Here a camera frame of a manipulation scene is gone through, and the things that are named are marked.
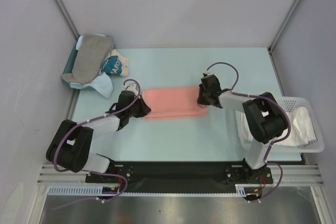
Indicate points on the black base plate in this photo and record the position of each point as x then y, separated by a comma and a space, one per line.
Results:
123, 184

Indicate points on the white towel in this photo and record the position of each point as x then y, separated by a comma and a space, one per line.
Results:
302, 130

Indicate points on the white slotted cable duct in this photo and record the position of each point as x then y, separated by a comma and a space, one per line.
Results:
146, 189

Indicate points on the aluminium frame rail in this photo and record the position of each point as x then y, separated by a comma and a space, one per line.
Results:
286, 175

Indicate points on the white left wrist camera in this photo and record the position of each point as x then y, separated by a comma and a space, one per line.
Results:
133, 87

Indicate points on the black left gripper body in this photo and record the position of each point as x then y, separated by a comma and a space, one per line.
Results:
130, 111

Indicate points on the pink towel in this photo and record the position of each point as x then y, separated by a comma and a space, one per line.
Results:
173, 103

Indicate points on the light blue towel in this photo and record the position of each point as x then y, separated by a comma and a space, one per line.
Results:
103, 85

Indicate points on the white perforated plastic basket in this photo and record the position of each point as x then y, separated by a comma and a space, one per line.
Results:
316, 146

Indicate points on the grey towel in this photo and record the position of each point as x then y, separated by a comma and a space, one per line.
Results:
92, 52

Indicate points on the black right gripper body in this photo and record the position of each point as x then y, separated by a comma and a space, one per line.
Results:
203, 96

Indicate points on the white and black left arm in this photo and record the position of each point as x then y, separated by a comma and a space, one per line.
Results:
70, 147

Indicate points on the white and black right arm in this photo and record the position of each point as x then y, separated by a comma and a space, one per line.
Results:
265, 118

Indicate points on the teal and beige towel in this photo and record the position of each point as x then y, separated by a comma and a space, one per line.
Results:
116, 64

